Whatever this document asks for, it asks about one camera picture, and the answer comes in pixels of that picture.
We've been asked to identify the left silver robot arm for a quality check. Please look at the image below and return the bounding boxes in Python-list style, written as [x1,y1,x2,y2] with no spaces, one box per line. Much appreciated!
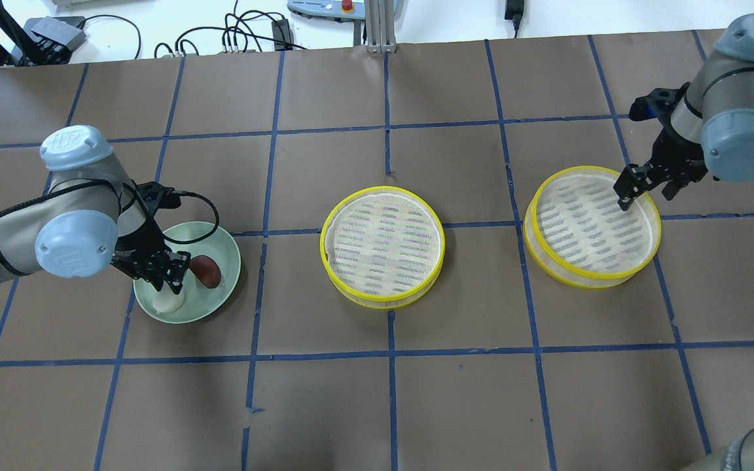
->
[0,125,190,297]

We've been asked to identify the yellow steamer basket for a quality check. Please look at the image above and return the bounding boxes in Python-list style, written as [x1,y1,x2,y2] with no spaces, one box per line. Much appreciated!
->
[318,186,446,311]
[523,165,662,290]

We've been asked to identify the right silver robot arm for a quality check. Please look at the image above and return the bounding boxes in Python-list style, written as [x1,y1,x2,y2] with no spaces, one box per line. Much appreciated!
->
[613,13,754,211]

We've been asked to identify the green plate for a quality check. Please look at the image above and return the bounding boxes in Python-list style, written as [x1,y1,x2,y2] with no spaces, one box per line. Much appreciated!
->
[134,227,242,324]

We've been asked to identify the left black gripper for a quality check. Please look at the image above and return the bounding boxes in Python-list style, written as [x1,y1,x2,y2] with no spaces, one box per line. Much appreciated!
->
[113,182,190,295]

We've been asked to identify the teach pendant tablet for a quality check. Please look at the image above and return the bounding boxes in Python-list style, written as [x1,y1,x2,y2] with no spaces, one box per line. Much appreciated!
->
[287,1,366,23]

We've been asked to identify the white bun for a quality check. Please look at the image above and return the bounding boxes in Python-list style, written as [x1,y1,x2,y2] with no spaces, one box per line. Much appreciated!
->
[152,287,186,315]

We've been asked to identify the brown bun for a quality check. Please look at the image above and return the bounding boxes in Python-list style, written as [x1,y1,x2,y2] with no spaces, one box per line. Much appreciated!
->
[188,254,222,289]

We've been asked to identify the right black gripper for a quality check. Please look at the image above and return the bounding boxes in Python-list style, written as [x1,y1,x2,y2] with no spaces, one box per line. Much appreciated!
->
[615,83,708,211]

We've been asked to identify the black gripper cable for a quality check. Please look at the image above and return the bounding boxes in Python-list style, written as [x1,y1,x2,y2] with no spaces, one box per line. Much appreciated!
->
[171,190,221,261]

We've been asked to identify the aluminium frame post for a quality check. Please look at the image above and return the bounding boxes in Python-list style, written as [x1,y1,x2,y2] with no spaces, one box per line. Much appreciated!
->
[364,0,398,54]

